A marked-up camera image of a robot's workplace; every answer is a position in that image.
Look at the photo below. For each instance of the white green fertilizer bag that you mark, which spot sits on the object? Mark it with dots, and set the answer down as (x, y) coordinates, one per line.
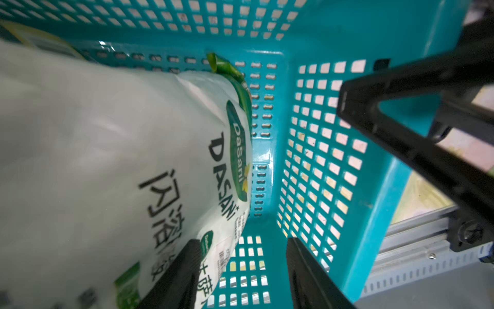
(107, 173)

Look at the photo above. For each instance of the aluminium mounting rail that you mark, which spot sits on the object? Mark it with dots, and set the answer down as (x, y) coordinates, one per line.
(427, 245)

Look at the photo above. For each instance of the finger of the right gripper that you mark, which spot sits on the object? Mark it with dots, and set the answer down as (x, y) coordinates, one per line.
(436, 116)

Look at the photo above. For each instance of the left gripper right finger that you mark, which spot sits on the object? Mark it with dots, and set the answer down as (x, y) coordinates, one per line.
(310, 285)

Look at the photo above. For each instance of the dark green fertilizer bag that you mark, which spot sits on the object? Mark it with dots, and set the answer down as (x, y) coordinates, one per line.
(13, 33)

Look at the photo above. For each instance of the teal plastic basket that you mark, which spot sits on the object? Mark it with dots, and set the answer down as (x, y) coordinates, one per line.
(314, 176)

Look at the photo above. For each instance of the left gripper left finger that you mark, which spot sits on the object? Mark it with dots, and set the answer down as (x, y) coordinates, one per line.
(177, 288)

